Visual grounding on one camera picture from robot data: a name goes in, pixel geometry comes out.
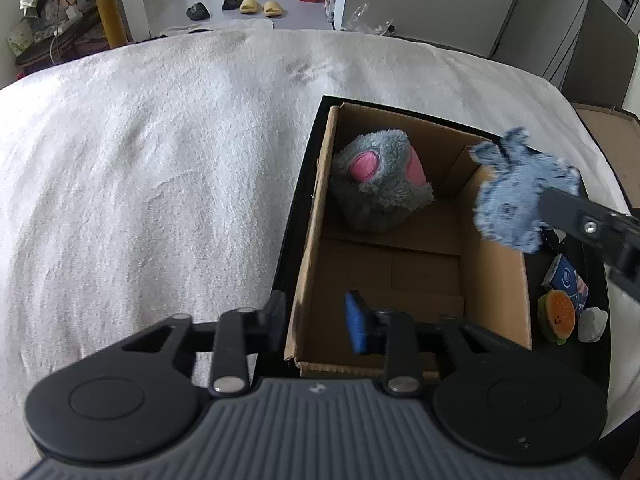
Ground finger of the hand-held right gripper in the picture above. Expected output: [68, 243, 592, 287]
[537, 187, 640, 306]

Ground brown cardboard box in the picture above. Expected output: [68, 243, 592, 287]
[284, 102, 532, 380]

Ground blue denim plush toy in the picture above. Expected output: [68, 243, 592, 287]
[472, 128, 581, 253]

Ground clear plastic bag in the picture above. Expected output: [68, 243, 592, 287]
[345, 4, 396, 36]

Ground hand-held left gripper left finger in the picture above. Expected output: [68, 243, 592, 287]
[122, 290, 288, 397]

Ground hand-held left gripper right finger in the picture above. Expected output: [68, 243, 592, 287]
[345, 291, 533, 396]

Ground brown padded board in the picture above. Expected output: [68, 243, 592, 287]
[562, 0, 640, 111]

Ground hamburger plush toy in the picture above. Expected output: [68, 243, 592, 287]
[537, 290, 577, 345]

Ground shallow wooden box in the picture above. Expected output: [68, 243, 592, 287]
[572, 102, 640, 133]

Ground white floor mat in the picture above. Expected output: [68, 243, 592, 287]
[165, 19, 276, 37]

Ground blue toy carton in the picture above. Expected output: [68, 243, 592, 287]
[542, 254, 590, 313]

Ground yellow wooden table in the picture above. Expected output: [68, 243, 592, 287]
[37, 0, 128, 48]

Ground black tray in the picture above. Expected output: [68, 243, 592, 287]
[260, 95, 613, 411]

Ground cluttered yellow-framed shelf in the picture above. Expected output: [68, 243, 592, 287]
[5, 0, 108, 66]

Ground white fluffy blanket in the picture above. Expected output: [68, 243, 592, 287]
[0, 27, 636, 480]

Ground grey and pink plush toy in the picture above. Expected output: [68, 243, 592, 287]
[330, 130, 435, 233]

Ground grey stone-shaped soft toy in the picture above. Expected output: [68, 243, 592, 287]
[577, 307, 609, 344]

